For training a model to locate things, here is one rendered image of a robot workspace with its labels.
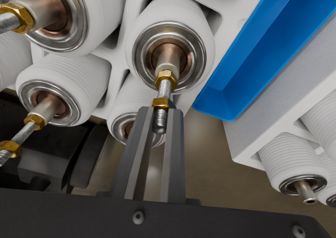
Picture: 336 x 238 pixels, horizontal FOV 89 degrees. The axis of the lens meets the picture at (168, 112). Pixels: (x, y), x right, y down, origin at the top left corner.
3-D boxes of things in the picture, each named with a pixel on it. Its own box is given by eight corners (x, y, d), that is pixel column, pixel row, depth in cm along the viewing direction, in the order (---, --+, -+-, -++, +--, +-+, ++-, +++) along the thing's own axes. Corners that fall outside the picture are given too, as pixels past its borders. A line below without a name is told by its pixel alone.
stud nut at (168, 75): (161, 65, 14) (160, 70, 13) (180, 74, 14) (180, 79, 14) (152, 84, 15) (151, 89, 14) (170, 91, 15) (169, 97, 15)
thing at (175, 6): (212, 14, 30) (238, 54, 17) (178, 55, 36) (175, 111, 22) (170, -29, 27) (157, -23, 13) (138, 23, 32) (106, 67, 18)
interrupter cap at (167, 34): (222, 54, 17) (223, 57, 17) (174, 100, 21) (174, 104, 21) (160, -1, 14) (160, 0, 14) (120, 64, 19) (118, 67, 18)
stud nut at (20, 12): (0, 5, 12) (-9, 7, 12) (20, -1, 12) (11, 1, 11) (21, 33, 14) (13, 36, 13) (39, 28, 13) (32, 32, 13)
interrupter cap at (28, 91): (13, 70, 20) (8, 73, 19) (80, 87, 21) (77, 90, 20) (29, 116, 25) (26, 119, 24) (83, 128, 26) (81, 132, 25)
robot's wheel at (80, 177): (104, 149, 71) (82, 199, 55) (92, 145, 69) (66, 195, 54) (115, 117, 58) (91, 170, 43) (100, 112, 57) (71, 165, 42)
